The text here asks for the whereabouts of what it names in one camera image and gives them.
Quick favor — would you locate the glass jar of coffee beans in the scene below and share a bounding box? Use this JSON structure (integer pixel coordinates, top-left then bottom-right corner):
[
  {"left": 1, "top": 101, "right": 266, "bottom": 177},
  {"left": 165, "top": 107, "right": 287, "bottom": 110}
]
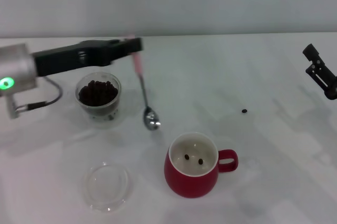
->
[{"left": 75, "top": 72, "right": 123, "bottom": 121}]

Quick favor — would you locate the heap of coffee beans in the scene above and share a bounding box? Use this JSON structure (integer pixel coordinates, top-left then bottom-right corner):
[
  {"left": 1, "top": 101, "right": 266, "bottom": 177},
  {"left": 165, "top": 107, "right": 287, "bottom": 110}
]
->
[{"left": 78, "top": 80, "right": 119, "bottom": 106}]

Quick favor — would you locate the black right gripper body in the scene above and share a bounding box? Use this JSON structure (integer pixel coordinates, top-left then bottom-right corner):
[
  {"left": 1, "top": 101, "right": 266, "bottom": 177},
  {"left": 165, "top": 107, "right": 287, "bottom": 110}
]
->
[{"left": 325, "top": 86, "right": 337, "bottom": 101}]

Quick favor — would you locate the round clear glass lid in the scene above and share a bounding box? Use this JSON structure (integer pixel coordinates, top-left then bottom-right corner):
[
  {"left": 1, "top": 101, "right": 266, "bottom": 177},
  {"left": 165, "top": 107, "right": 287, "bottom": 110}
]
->
[{"left": 85, "top": 161, "right": 133, "bottom": 213}]

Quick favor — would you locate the red mug white inside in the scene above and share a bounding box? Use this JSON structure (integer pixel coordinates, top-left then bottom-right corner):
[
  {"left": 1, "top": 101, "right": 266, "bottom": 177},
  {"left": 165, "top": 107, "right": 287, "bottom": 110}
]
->
[{"left": 164, "top": 131, "right": 239, "bottom": 199}]

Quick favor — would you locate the left arm wrist cable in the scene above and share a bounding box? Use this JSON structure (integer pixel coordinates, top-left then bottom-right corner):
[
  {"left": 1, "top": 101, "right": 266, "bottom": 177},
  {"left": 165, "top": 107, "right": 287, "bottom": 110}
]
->
[{"left": 15, "top": 76, "right": 64, "bottom": 112}]

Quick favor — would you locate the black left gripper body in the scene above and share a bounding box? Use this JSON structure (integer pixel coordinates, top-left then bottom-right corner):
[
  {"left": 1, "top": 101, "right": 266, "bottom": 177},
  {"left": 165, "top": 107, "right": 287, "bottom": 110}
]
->
[{"left": 32, "top": 40, "right": 114, "bottom": 77}]

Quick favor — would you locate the pink handled metal spoon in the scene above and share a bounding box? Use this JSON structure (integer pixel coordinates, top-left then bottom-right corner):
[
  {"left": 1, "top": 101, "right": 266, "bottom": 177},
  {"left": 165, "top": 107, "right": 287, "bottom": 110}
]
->
[{"left": 125, "top": 33, "right": 162, "bottom": 131}]

